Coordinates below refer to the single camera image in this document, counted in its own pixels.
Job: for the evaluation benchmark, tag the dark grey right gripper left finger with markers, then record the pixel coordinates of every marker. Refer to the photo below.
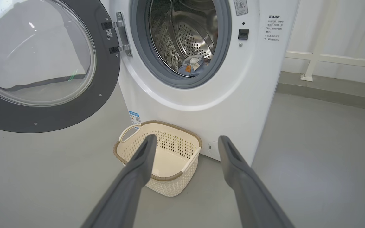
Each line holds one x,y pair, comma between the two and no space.
128,190

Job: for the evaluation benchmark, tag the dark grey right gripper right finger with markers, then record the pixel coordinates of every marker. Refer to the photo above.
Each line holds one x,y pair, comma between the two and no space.
249,190

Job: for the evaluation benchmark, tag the round black glass washer door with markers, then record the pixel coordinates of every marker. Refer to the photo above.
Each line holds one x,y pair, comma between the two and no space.
74,114

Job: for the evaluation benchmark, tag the blue orange patterned garment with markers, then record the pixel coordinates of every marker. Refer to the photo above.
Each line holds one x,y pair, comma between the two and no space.
198,72

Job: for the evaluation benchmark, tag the cream white garment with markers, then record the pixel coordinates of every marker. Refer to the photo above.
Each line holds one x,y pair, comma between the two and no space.
195,60

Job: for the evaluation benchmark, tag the white front-load washing machine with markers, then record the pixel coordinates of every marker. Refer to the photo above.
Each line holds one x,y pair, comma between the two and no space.
233,95

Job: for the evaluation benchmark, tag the black door latch socket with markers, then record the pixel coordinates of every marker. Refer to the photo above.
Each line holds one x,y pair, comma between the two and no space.
243,34

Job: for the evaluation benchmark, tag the silver metal door hinge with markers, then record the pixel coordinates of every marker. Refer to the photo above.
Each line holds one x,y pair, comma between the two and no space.
122,31

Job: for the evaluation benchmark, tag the cream perforated laundry basket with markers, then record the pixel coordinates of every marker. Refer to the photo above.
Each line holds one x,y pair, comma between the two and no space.
169,186

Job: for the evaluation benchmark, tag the round white filter cover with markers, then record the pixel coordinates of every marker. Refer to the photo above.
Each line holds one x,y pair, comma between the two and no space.
213,148

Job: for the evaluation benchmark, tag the blue energy label sticker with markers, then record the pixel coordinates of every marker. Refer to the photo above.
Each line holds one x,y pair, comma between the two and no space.
135,117

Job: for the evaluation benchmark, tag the white metal railing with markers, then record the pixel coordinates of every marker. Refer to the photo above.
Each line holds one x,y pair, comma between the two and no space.
328,58

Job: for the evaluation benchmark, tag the black printed warning text label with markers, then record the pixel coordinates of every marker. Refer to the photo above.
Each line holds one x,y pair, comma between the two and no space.
273,28

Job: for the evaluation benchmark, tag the small white instruction sticker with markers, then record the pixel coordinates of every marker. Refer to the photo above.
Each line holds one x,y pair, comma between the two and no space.
240,7

